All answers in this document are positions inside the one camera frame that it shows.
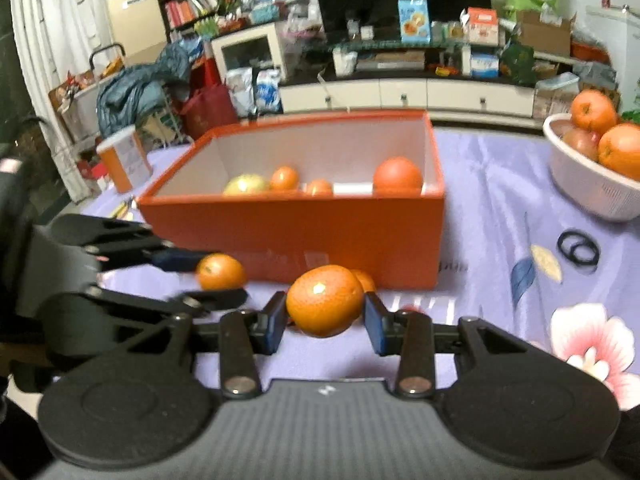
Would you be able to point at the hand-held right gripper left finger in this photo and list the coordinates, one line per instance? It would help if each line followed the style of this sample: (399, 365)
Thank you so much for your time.
(275, 325)

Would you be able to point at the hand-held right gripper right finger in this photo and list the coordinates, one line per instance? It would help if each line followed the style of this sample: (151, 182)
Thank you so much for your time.
(375, 325)

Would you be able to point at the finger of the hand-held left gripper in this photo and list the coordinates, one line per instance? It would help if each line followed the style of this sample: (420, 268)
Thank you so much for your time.
(175, 260)
(215, 300)

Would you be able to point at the small tangerine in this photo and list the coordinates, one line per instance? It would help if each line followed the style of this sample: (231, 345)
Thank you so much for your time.
(220, 272)
(325, 305)
(367, 282)
(318, 188)
(285, 178)

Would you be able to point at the orange cardboard box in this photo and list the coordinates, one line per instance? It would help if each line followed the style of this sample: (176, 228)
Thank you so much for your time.
(300, 230)

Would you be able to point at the yellow-green apple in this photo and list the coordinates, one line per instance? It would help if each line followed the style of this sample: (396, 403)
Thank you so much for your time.
(246, 186)

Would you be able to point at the large orange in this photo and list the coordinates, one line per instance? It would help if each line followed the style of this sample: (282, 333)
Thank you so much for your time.
(398, 176)

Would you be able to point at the red cherry tomato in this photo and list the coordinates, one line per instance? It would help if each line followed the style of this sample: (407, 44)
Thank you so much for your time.
(412, 309)

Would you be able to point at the orange and white canister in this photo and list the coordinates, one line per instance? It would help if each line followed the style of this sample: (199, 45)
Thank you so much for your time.
(125, 160)

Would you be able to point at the purple floral tablecloth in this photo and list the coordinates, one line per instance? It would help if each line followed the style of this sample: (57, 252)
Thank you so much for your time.
(490, 240)

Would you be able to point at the red shopping bag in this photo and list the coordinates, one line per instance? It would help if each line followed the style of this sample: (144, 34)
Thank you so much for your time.
(205, 110)

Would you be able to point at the blue puffer jacket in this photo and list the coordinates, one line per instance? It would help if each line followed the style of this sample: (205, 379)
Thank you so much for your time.
(130, 95)

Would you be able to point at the white and blue bag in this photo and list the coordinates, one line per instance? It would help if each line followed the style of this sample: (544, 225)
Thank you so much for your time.
(268, 91)
(241, 92)

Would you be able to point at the white curtain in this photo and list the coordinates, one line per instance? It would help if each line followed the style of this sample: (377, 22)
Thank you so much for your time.
(45, 60)

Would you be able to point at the white television cabinet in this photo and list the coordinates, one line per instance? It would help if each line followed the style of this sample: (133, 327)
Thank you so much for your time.
(400, 92)

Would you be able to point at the white microwave oven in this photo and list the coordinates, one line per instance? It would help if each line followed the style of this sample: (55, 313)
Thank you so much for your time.
(272, 40)

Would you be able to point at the beige standing air conditioner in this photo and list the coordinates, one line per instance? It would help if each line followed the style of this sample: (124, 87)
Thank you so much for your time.
(135, 15)

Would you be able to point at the white plastic colander basket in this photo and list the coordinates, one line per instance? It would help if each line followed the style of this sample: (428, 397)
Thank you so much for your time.
(585, 190)

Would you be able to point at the dark bookshelf with books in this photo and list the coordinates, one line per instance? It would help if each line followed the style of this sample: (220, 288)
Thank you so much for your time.
(185, 10)

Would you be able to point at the red apple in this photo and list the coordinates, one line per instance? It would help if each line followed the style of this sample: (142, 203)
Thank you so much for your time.
(580, 144)

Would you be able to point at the blue and white box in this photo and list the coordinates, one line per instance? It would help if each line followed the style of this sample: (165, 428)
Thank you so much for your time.
(485, 66)

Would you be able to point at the green bag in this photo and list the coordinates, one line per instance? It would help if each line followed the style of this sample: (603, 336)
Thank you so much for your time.
(517, 62)

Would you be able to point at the navel orange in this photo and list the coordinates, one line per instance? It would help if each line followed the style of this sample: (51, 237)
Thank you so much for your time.
(622, 152)
(594, 110)

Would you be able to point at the blue snack box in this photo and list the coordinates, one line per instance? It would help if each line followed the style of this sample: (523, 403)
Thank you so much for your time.
(414, 21)

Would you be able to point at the white and red carton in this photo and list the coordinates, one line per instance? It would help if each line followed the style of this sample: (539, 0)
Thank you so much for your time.
(480, 27)

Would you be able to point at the brown cardboard box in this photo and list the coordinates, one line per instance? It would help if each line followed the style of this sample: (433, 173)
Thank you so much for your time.
(545, 35)

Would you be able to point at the white chest freezer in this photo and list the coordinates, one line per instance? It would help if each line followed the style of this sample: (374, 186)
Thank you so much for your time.
(620, 35)

